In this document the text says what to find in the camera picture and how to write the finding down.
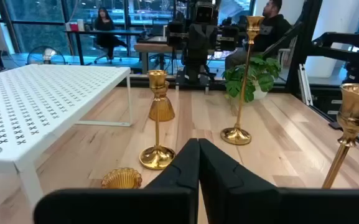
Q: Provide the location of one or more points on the white cup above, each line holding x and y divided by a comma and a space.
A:
80, 25

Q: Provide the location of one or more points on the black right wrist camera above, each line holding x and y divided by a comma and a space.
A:
205, 12

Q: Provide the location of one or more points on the amber ribbed glass candle holder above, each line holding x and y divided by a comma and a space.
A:
121, 179
166, 110

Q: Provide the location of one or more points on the short gold candlestick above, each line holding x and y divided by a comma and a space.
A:
156, 157

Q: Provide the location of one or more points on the green monstera plant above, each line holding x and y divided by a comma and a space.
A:
260, 77

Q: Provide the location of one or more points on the tall gold candlestick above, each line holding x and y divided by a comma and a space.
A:
235, 136

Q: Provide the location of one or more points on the medium gold candlestick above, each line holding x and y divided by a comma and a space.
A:
358, 112

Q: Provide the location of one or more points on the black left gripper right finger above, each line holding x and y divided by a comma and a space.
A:
244, 205

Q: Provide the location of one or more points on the long black desk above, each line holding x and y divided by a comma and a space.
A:
104, 32

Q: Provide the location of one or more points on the black office chair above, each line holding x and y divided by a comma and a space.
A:
103, 57

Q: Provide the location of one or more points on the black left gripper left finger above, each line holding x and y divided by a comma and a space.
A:
154, 205

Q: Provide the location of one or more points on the person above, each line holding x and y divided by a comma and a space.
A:
106, 31
272, 31

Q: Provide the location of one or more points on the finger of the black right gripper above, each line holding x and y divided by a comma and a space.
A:
209, 40
195, 40

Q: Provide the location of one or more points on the silver aluminium profile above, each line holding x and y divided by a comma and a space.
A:
305, 85

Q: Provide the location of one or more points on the white perforated metal shelf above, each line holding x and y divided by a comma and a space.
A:
42, 93

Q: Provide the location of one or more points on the small wooden desk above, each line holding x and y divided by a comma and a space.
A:
152, 47

